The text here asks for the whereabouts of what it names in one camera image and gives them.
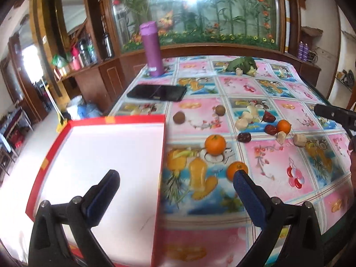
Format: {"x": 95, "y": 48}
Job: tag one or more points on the black smartphone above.
{"x": 157, "y": 92}

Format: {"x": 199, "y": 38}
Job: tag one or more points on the small orange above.
{"x": 284, "y": 126}

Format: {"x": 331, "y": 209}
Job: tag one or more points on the purple thermos bottle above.
{"x": 152, "y": 50}

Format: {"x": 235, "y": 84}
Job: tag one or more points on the green leafy vegetable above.
{"x": 242, "y": 64}

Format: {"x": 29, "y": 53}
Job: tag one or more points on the glass case with artificial plants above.
{"x": 194, "y": 14}

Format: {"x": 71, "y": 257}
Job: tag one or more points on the printed fruit tablecloth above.
{"x": 278, "y": 167}

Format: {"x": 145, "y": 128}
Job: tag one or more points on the purple spray can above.
{"x": 300, "y": 50}
{"x": 306, "y": 52}

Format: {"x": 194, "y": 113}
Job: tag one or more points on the pink bottle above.
{"x": 75, "y": 59}

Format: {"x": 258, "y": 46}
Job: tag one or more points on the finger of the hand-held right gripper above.
{"x": 333, "y": 114}

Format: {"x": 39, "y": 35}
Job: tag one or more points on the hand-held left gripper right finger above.
{"x": 249, "y": 197}

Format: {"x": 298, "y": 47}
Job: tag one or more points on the clear plastic bottle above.
{"x": 92, "y": 50}

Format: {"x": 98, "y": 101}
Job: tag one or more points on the clutter on wall shelf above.
{"x": 345, "y": 76}

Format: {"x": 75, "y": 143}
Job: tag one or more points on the white bucket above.
{"x": 74, "y": 107}

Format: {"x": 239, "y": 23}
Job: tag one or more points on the red box with white inside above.
{"x": 97, "y": 144}

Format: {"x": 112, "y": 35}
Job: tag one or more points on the yellow mop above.
{"x": 54, "y": 107}

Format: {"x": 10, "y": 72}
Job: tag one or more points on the steel thermos flask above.
{"x": 108, "y": 45}

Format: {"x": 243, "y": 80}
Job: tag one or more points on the green packet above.
{"x": 58, "y": 60}

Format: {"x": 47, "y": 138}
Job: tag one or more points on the brown cardboard piece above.
{"x": 311, "y": 31}

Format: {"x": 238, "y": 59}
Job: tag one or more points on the brown longan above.
{"x": 178, "y": 117}
{"x": 220, "y": 110}

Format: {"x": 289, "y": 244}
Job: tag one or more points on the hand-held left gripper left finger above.
{"x": 104, "y": 193}

